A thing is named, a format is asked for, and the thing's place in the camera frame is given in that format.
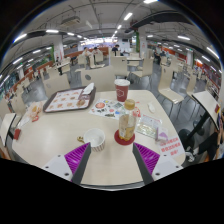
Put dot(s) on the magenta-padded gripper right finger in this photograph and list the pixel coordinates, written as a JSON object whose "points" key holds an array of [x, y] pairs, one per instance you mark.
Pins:
{"points": [[160, 165]]}

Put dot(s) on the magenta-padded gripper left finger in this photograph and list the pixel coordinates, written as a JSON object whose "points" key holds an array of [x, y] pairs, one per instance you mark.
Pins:
{"points": [[64, 165]]}

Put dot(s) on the clear yellow-capped drink bottle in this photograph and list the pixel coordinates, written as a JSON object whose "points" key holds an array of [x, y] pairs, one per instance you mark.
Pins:
{"points": [[127, 125]]}

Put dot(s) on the red-lettered white table sign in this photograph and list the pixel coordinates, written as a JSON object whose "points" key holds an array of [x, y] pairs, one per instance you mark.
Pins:
{"points": [[171, 146]]}

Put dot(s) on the small purple packet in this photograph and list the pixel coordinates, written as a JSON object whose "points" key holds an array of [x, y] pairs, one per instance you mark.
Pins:
{"points": [[162, 134]]}

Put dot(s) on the clear plastic packet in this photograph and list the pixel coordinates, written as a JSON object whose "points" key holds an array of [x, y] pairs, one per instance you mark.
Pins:
{"points": [[148, 125]]}

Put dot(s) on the flat round red coaster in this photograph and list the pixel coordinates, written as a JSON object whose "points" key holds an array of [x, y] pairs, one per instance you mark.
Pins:
{"points": [[118, 140]]}

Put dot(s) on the red carton box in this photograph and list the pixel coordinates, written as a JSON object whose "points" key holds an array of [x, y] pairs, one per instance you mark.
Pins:
{"points": [[17, 134]]}

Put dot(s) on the small red sauce sachet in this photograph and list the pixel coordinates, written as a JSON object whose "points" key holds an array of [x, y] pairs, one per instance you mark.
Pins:
{"points": [[137, 112]]}

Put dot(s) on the small white sachet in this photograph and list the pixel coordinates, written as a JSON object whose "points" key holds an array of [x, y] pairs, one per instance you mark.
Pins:
{"points": [[151, 107]]}

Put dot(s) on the white paper card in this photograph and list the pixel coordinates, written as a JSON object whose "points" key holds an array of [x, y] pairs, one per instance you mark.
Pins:
{"points": [[24, 120]]}

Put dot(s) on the food wrapper with fries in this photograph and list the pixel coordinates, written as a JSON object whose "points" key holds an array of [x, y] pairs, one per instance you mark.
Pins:
{"points": [[35, 111]]}

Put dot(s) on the brown food tray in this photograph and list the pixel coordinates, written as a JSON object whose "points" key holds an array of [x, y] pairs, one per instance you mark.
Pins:
{"points": [[66, 100]]}

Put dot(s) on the beige side table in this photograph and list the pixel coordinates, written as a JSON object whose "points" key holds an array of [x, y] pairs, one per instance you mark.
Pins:
{"points": [[206, 103], [6, 125]]}

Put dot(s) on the colourful printed leaflet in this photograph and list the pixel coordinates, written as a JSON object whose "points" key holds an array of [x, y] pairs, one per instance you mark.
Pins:
{"points": [[105, 108]]}

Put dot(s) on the crumpled white napkin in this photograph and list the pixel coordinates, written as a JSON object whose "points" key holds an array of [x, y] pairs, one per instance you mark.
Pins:
{"points": [[88, 88]]}

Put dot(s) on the red paper cup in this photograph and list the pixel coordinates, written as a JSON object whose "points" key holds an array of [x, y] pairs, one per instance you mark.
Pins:
{"points": [[122, 91]]}

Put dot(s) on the group of beige chairs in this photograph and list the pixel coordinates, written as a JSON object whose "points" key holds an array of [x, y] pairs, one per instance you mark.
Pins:
{"points": [[96, 78]]}

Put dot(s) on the ceiling air conditioner unit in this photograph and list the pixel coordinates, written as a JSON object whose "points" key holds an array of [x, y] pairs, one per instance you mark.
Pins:
{"points": [[70, 21]]}

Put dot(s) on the group of ceiling lights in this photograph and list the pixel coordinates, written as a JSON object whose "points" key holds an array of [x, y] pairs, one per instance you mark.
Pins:
{"points": [[128, 16]]}

